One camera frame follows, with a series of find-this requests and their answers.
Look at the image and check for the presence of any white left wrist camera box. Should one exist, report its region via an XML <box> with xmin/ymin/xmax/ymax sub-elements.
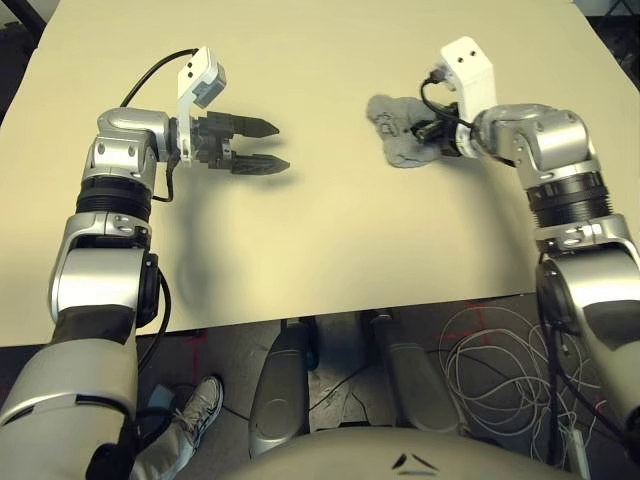
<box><xmin>175</xmin><ymin>46</ymin><xmax>229</xmax><ymax>169</ymax></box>

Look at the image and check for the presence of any black elbow cable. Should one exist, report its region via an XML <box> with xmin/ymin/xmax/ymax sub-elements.
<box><xmin>535</xmin><ymin>252</ymin><xmax>631</xmax><ymax>471</ymax></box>
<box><xmin>134</xmin><ymin>269</ymin><xmax>174</xmax><ymax>381</ymax></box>

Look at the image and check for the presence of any white bystander sneaker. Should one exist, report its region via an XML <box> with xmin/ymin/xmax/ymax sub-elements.
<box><xmin>172</xmin><ymin>375</ymin><xmax>225</xmax><ymax>451</ymax></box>

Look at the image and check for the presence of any grey robot leg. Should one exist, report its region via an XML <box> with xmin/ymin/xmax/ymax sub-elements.
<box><xmin>369</xmin><ymin>309</ymin><xmax>469</xmax><ymax>436</ymax></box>
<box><xmin>248</xmin><ymin>322</ymin><xmax>312</xmax><ymax>459</ymax></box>

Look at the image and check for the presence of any tangled white floor cable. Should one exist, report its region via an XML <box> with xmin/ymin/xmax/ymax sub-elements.
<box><xmin>439</xmin><ymin>304</ymin><xmax>616</xmax><ymax>451</ymax></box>

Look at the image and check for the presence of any grey fluffy rag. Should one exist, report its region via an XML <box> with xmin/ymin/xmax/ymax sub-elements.
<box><xmin>366</xmin><ymin>94</ymin><xmax>446</xmax><ymax>170</ymax></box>

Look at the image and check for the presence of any thin black floor cable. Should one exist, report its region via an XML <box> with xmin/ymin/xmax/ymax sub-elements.
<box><xmin>307</xmin><ymin>372</ymin><xmax>374</xmax><ymax>426</ymax></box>

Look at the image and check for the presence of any beige robot torso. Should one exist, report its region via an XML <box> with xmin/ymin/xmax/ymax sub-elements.
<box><xmin>219</xmin><ymin>424</ymin><xmax>576</xmax><ymax>480</ymax></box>

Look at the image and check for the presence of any black left elbow cable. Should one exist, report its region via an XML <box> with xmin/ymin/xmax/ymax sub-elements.
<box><xmin>134</xmin><ymin>269</ymin><xmax>174</xmax><ymax>381</ymax></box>

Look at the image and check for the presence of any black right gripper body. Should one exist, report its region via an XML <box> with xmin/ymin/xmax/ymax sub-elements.
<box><xmin>434</xmin><ymin>115</ymin><xmax>464</xmax><ymax>157</ymax></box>

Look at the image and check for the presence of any black camera cable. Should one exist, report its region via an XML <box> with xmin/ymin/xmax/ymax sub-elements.
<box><xmin>119</xmin><ymin>48</ymin><xmax>201</xmax><ymax>109</ymax></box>
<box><xmin>419</xmin><ymin>69</ymin><xmax>464</xmax><ymax>124</ymax></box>

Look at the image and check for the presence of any black left camera cable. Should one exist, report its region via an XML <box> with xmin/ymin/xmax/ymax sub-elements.
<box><xmin>119</xmin><ymin>48</ymin><xmax>201</xmax><ymax>109</ymax></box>

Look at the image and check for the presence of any grey bystander trouser leg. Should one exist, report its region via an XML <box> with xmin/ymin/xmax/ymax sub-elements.
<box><xmin>130</xmin><ymin>424</ymin><xmax>196</xmax><ymax>480</ymax></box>

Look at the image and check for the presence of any white power strip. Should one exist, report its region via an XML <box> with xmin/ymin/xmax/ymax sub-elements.
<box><xmin>563</xmin><ymin>427</ymin><xmax>590</xmax><ymax>476</ymax></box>

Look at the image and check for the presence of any black right elbow cable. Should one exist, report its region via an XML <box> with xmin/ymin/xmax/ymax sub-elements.
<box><xmin>535</xmin><ymin>252</ymin><xmax>631</xmax><ymax>471</ymax></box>

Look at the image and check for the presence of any small blue floor object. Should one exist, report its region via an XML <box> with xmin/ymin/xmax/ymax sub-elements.
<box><xmin>148</xmin><ymin>383</ymin><xmax>177</xmax><ymax>411</ymax></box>

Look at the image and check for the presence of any black curved tube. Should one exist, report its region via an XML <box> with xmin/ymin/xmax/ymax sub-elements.
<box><xmin>0</xmin><ymin>0</ymin><xmax>44</xmax><ymax>39</ymax></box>

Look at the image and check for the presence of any grey right robot leg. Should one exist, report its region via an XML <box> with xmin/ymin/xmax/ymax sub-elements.
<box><xmin>369</xmin><ymin>309</ymin><xmax>469</xmax><ymax>436</ymax></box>

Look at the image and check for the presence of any black right camera cable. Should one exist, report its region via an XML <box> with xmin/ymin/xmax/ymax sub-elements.
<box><xmin>419</xmin><ymin>69</ymin><xmax>464</xmax><ymax>124</ymax></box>

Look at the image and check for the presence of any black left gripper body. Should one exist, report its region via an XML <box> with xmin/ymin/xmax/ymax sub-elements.
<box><xmin>192</xmin><ymin>112</ymin><xmax>241</xmax><ymax>172</ymax></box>

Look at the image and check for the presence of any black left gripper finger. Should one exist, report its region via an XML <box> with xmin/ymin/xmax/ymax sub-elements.
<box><xmin>234</xmin><ymin>114</ymin><xmax>280</xmax><ymax>139</ymax></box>
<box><xmin>229</xmin><ymin>152</ymin><xmax>291</xmax><ymax>176</ymax></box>

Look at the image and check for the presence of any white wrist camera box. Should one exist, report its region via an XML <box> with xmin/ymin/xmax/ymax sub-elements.
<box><xmin>175</xmin><ymin>46</ymin><xmax>229</xmax><ymax>169</ymax></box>
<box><xmin>432</xmin><ymin>35</ymin><xmax>497</xmax><ymax>159</ymax></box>

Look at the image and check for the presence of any grey left robot leg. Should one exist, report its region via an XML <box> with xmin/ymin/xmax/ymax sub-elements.
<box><xmin>248</xmin><ymin>322</ymin><xmax>312</xmax><ymax>459</ymax></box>

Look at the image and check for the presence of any thin black left gripper cable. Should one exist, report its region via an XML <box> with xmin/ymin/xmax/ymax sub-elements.
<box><xmin>151</xmin><ymin>152</ymin><xmax>177</xmax><ymax>204</ymax></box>

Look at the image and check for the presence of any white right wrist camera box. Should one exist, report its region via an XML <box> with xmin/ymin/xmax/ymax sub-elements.
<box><xmin>432</xmin><ymin>35</ymin><xmax>497</xmax><ymax>159</ymax></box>

